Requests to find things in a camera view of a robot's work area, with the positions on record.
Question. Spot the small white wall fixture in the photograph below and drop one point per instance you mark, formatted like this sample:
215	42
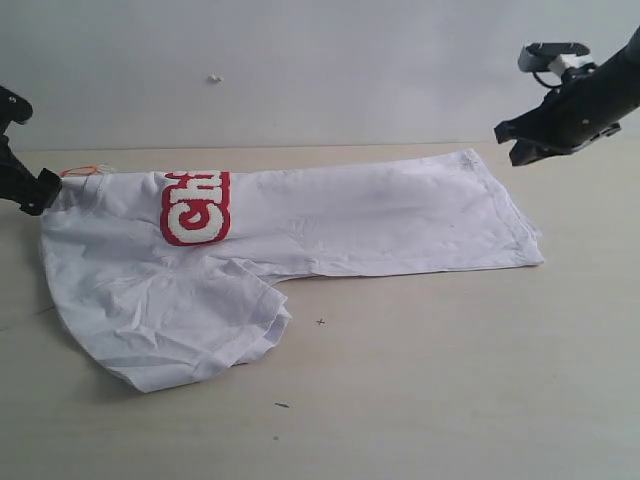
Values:
213	78

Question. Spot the white t-shirt with red lettering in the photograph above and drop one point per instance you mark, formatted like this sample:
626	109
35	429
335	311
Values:
170	278

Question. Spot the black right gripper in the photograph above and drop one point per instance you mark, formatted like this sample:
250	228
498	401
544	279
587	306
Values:
568	118

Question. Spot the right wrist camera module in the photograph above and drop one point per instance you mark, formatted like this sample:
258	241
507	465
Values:
556	58

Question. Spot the orange clothing tag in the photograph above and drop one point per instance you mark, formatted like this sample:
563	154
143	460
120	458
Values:
88	170

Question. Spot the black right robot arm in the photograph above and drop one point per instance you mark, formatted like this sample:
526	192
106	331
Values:
626	59

